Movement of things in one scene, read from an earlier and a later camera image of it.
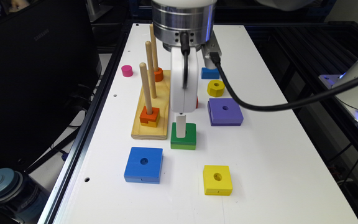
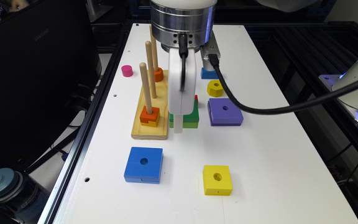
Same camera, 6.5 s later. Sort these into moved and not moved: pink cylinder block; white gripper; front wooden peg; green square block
Moved: green square block
Not moved: white gripper; front wooden peg; pink cylinder block
